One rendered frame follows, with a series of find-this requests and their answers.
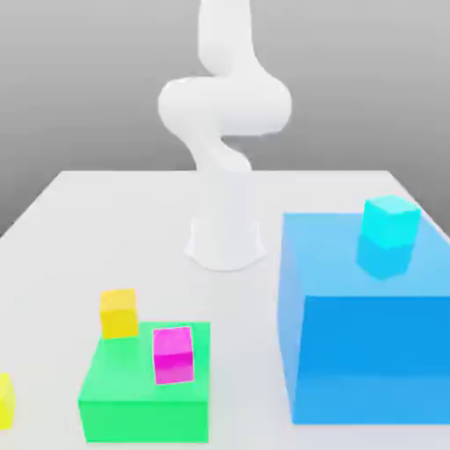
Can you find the small cyan cube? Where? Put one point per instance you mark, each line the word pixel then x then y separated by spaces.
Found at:
pixel 386 228

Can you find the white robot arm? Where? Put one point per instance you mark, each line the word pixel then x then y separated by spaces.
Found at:
pixel 225 105

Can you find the large green box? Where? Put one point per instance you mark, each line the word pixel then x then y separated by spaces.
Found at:
pixel 140 415

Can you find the large blue box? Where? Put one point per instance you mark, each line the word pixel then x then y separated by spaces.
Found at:
pixel 372 351

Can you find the small orange-yellow cube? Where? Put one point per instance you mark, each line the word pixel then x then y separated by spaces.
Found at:
pixel 119 316

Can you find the small lemon yellow cube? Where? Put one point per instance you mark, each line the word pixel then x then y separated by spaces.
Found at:
pixel 5 404

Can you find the small magenta cube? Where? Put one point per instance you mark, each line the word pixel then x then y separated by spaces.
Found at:
pixel 173 358

